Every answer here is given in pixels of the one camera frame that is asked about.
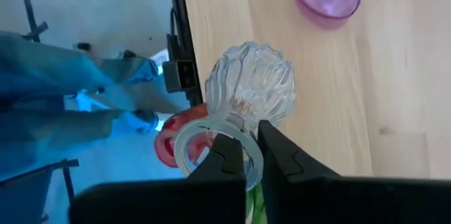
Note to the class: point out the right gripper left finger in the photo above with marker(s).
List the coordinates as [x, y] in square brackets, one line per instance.
[176, 203]

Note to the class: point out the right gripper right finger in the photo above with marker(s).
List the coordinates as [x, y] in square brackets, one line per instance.
[317, 203]

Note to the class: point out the red ribbed cylinder vase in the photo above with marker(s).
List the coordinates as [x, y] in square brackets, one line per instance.
[165, 146]

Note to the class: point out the green round ribbed vase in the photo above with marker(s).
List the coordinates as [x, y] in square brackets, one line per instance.
[255, 206]

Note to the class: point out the clear swirl-ribbed glass vase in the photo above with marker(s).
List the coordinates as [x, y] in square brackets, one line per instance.
[250, 83]

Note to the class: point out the light wooden shelf board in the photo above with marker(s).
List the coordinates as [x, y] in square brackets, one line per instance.
[317, 76]

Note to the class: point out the black floor stand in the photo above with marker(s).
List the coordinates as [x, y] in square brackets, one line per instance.
[68, 181]

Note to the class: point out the person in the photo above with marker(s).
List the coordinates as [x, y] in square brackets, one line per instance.
[42, 72]

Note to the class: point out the black tripod pole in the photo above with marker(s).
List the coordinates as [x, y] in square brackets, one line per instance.
[30, 16]

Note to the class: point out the black table-level camera box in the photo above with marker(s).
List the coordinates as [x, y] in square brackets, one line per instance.
[179, 75]

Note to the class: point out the black metal table frame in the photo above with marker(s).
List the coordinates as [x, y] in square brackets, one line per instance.
[179, 5]

